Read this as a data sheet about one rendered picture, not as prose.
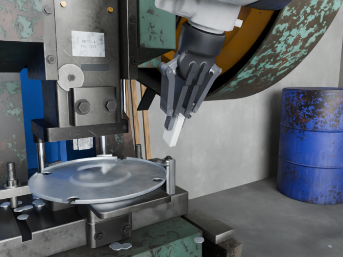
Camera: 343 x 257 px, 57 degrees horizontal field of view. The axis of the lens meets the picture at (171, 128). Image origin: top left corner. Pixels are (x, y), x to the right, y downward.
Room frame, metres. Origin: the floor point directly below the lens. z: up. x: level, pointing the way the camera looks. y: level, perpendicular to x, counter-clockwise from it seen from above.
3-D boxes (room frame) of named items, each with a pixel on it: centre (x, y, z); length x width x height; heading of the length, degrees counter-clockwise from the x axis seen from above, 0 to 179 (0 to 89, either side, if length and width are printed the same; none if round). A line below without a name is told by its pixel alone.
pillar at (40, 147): (0.77, 0.33, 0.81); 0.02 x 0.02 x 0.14
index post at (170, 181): (0.76, 0.01, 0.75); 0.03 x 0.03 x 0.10; 34
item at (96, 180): (0.66, 0.15, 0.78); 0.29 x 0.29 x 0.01
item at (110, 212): (0.62, 0.13, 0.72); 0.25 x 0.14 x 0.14; 34
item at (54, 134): (0.77, 0.23, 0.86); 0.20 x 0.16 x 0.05; 124
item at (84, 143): (0.76, 0.22, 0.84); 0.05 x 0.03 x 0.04; 124
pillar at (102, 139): (0.86, 0.19, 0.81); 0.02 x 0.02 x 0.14
